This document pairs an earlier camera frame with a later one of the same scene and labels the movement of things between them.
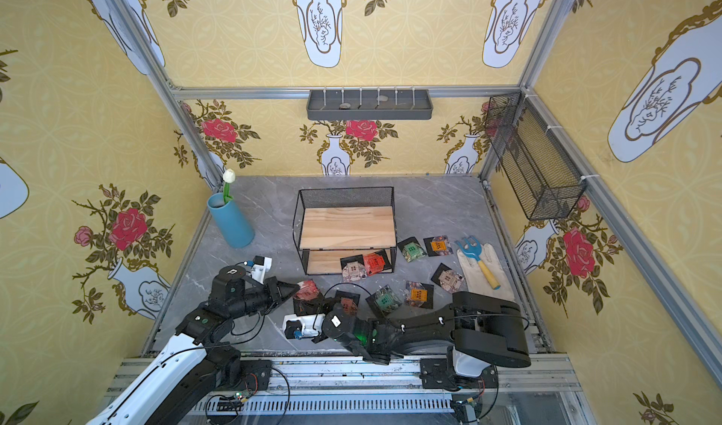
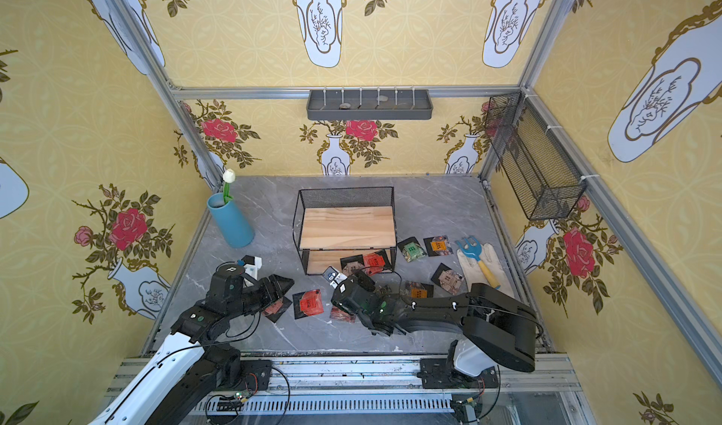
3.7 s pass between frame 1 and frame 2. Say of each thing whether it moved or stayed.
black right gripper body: moved
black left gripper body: stayed
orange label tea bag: stayed
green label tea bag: stayed
